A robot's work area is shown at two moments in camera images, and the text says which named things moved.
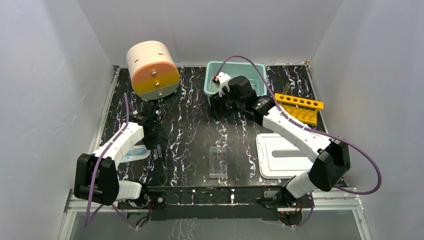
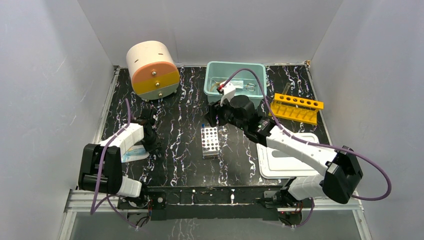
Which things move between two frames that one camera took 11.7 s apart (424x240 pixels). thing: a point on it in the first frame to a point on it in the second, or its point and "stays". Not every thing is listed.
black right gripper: [216, 104] to [214, 109]
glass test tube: [287, 85] stays
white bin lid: [280, 157] stays
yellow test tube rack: [304, 109] stays
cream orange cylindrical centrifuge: [152, 70] stays
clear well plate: [218, 165] to [210, 142]
